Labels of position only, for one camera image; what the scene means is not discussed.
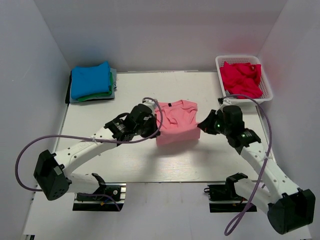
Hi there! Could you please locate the white plastic basket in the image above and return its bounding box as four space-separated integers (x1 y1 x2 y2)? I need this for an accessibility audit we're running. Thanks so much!
215 55 273 105

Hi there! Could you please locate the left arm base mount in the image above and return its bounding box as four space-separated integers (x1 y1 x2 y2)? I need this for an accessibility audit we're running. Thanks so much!
72 173 127 212

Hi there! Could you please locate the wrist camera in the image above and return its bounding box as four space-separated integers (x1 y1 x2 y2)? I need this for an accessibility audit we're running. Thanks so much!
142 97 158 114
217 97 233 107

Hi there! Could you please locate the black folded t-shirt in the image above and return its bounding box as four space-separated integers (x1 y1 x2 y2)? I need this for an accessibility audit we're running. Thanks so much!
64 72 72 105

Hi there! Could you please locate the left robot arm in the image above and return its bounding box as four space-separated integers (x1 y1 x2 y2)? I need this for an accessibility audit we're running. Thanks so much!
33 100 159 201

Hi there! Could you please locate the blue folded t-shirt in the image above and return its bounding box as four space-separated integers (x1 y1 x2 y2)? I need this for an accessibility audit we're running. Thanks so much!
70 61 111 100

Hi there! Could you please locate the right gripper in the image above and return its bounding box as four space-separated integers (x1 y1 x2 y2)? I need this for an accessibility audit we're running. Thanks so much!
198 109 231 136

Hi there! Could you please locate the red t-shirt in basket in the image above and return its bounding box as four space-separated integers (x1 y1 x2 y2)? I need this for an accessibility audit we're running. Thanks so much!
219 62 263 99

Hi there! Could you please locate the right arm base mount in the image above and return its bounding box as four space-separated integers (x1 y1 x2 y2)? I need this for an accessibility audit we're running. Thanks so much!
203 173 248 213

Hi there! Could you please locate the green folded t-shirt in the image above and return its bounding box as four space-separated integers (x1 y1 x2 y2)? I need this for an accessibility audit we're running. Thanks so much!
76 72 113 102

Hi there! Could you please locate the pink t-shirt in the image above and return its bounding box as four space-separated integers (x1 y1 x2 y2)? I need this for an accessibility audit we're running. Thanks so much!
155 99 201 146

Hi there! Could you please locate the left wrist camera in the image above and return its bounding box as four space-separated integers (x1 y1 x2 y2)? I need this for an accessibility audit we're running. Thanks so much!
142 97 158 114

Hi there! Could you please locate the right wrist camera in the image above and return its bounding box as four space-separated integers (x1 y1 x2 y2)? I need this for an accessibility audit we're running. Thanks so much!
217 97 233 107

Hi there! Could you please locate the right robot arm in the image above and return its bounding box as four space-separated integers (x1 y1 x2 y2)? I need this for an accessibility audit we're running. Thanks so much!
197 105 316 235

